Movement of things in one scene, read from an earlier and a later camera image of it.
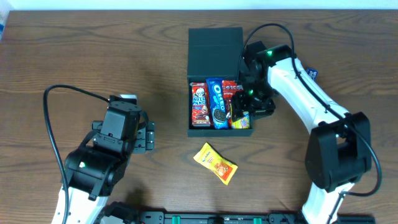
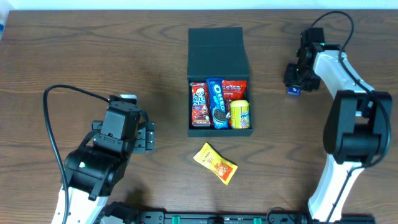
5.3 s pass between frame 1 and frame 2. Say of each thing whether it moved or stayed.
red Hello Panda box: stayed
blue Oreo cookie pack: stayed
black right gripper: moved
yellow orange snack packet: stayed
